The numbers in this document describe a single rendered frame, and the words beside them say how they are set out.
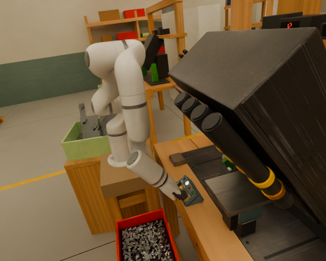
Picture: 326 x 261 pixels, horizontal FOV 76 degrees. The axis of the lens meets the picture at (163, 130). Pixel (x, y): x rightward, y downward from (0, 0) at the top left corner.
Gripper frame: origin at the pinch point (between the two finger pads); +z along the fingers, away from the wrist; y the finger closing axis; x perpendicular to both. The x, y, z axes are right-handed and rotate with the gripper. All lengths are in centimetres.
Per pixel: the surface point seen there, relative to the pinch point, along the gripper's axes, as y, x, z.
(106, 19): -648, 72, -84
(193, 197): 2.1, 3.2, 3.4
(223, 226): 17.2, 5.9, 10.6
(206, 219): 11.7, 1.7, 7.7
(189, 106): 32, 26, -48
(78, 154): -84, -53, -23
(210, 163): -22.5, 18.0, 19.0
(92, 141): -82, -36, -23
